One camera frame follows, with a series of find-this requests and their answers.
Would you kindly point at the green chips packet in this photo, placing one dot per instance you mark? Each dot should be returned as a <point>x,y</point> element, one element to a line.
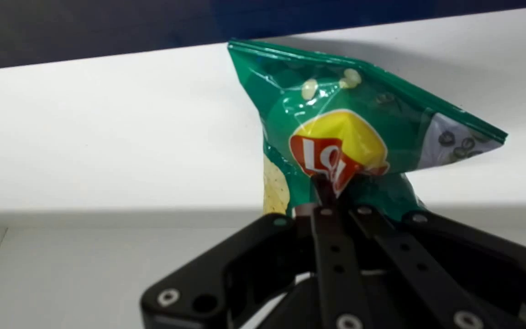
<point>349,128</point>

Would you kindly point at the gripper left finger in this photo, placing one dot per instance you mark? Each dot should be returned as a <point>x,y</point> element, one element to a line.
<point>263,256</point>

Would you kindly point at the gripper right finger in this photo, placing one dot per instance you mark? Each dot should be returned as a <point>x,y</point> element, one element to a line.
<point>445,269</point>

